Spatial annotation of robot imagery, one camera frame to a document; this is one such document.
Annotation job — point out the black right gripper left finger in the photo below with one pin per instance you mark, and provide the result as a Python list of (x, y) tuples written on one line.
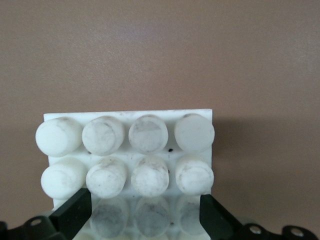
[(70, 215)]

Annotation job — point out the brown table cover sheet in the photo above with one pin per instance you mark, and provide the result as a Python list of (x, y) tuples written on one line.
[(160, 50)]

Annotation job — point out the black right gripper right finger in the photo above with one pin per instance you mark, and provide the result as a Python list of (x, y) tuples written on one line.
[(217, 220)]

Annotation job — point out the white studded base plate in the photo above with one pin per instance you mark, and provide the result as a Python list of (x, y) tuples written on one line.
[(147, 160)]

